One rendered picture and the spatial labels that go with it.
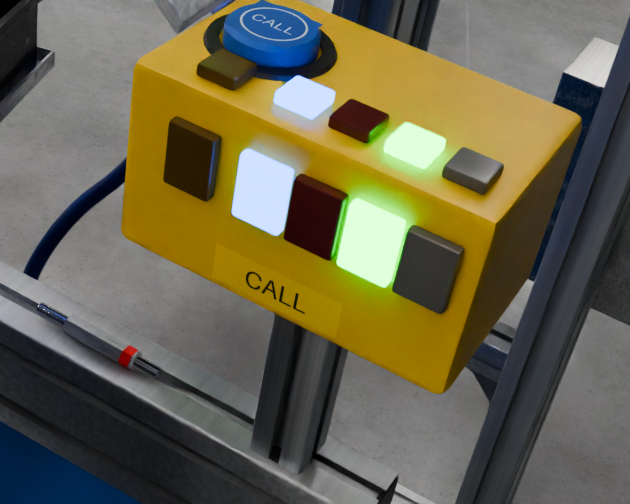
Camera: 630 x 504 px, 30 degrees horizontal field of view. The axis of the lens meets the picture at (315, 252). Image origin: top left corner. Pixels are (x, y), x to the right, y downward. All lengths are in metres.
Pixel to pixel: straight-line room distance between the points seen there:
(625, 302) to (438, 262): 0.72
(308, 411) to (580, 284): 0.51
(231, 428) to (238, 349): 1.31
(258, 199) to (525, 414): 0.71
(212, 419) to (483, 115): 0.23
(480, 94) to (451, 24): 2.55
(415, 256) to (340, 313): 0.05
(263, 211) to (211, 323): 1.51
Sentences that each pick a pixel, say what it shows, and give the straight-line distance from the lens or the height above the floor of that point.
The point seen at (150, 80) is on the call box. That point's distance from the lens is 0.47.
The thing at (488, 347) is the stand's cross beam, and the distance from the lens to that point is 1.14.
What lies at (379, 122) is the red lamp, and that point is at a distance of 0.45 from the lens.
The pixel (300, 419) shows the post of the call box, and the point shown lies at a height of 0.90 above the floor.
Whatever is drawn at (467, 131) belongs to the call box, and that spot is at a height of 1.07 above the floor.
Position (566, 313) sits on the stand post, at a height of 0.67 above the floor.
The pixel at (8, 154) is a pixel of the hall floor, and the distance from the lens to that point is 2.31.
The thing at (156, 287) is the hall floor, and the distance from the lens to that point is 2.02.
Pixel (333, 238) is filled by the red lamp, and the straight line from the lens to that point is 0.45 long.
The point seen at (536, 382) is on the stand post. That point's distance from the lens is 1.11.
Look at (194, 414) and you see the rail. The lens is 0.62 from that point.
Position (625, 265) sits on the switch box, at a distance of 1.12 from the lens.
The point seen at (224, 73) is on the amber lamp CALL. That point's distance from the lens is 0.46.
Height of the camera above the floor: 1.31
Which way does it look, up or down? 37 degrees down
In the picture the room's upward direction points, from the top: 12 degrees clockwise
